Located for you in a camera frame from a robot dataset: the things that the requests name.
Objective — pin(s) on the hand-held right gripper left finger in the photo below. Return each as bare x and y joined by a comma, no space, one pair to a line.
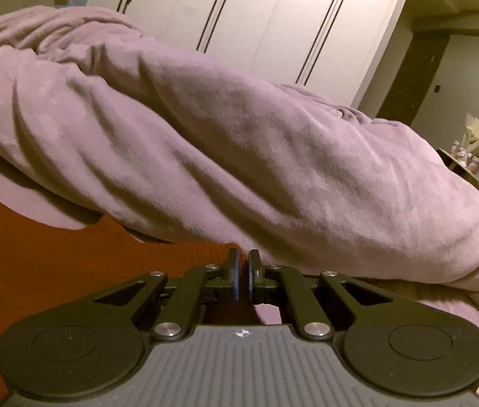
235,280

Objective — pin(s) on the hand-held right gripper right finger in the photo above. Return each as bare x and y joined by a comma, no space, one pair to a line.
253,277

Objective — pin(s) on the brown knit cardigan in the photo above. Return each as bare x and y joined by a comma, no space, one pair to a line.
44,271

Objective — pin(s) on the lilac fleece duvet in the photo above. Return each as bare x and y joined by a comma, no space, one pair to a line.
222,144

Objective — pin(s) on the lilac bed sheet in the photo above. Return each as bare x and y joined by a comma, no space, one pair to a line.
40,210

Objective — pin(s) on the small side table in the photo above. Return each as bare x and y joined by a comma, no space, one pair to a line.
464,174

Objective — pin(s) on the dark door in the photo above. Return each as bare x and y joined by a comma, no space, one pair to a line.
417,80

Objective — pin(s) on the wrapped flower bouquet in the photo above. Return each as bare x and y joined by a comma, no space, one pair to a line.
474,140

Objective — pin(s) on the white wardrobe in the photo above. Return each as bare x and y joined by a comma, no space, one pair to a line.
264,17

